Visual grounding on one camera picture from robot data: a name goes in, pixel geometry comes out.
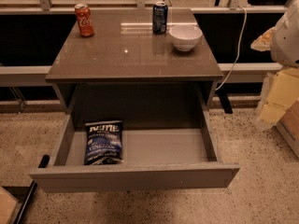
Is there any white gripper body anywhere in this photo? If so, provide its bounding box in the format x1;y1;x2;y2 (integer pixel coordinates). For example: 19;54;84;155
250;27;275;51

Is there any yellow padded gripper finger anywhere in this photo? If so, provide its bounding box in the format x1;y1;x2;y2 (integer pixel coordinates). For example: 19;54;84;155
254;68;299;131

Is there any blue kettle chip bag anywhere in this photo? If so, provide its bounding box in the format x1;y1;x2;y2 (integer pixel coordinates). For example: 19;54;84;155
84;120;122;165

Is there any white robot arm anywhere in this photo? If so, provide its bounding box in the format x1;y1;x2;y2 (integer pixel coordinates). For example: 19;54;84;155
250;0;299;130

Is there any open grey top drawer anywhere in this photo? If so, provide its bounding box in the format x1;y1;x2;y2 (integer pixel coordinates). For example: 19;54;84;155
29;83;241;194

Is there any cardboard box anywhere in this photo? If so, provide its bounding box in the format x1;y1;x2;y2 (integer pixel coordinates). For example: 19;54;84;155
277;99;299;158

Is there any white ceramic bowl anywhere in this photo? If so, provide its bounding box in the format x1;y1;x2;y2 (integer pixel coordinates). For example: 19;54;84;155
169;25;203;51

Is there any blue soda can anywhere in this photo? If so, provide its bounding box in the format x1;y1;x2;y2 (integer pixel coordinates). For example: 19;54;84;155
152;2;168;35

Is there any red soda can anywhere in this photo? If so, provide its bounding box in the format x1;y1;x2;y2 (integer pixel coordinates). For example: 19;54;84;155
75;4;94;37

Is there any grey window ledge rail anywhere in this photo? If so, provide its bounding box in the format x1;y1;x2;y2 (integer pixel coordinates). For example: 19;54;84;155
0;63;281;87

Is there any white power cable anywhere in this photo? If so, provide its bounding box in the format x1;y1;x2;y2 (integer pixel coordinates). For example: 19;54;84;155
214;5;248;92

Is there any black floor rail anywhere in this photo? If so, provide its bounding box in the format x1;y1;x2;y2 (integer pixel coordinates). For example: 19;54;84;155
13;155;50;224

